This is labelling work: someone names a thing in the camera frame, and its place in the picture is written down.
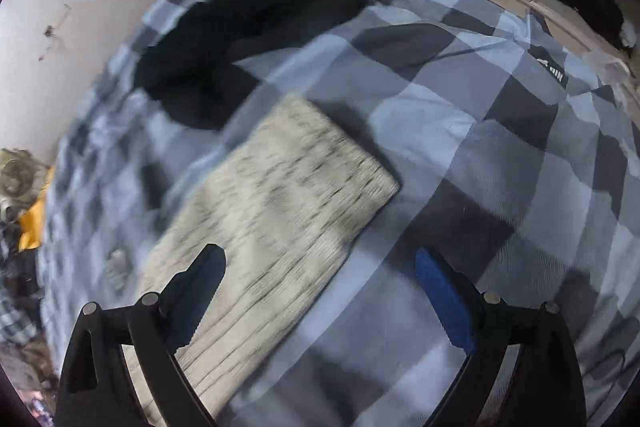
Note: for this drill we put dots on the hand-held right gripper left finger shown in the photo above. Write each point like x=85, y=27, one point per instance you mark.
x=195, y=302

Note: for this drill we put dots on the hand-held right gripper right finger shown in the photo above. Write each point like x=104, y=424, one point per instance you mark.
x=445, y=302

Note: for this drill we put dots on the cream checked knit cloth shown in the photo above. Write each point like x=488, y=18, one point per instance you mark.
x=280, y=197

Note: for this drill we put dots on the black clothes pile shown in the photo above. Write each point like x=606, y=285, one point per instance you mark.
x=225, y=47

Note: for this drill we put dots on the dark clothes heap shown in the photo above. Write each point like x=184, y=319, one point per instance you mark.
x=595, y=12

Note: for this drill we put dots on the blue checkered blanket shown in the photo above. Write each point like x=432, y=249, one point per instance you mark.
x=450, y=157

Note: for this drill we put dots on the crumpled checkered duvet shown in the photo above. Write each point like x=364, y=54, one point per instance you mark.
x=17, y=322

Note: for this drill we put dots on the yellow cloth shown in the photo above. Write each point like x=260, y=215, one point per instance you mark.
x=32, y=222

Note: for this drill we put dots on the beige box fan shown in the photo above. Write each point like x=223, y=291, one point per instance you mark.
x=17, y=177

